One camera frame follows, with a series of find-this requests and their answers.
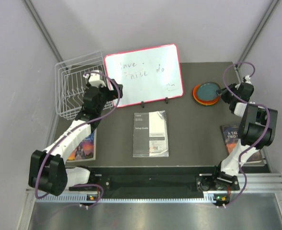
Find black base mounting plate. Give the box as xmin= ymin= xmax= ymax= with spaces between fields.
xmin=68 ymin=166 xmax=241 ymax=192

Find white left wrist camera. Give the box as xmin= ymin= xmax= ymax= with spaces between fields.
xmin=83 ymin=73 xmax=106 ymax=88

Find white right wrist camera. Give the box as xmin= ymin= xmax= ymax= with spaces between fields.
xmin=243 ymin=75 xmax=252 ymax=85

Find orange plate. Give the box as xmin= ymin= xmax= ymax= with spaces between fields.
xmin=192 ymin=84 xmax=219 ymax=106

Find red framed whiteboard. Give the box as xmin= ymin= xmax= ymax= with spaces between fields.
xmin=104 ymin=44 xmax=184 ymax=107

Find white wire dish rack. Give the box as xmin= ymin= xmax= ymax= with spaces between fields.
xmin=55 ymin=51 xmax=105 ymax=120

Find grey slotted cable duct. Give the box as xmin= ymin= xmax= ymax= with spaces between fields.
xmin=37 ymin=193 xmax=226 ymax=204

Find setup guide booklet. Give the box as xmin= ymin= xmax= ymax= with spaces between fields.
xmin=133 ymin=110 xmax=169 ymax=158

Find dark paperback book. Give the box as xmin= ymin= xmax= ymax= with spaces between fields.
xmin=220 ymin=123 xmax=266 ymax=166

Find Jane Eyre paperback book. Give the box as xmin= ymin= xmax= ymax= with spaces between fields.
xmin=67 ymin=131 xmax=96 ymax=163

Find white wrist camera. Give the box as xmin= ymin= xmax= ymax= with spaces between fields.
xmin=243 ymin=75 xmax=252 ymax=85
xmin=83 ymin=73 xmax=106 ymax=88

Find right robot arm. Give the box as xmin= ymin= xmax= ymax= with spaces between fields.
xmin=211 ymin=82 xmax=278 ymax=190

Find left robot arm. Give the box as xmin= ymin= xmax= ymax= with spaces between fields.
xmin=28 ymin=74 xmax=123 ymax=199

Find teal blue plate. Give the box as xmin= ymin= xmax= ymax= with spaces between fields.
xmin=196 ymin=82 xmax=220 ymax=101

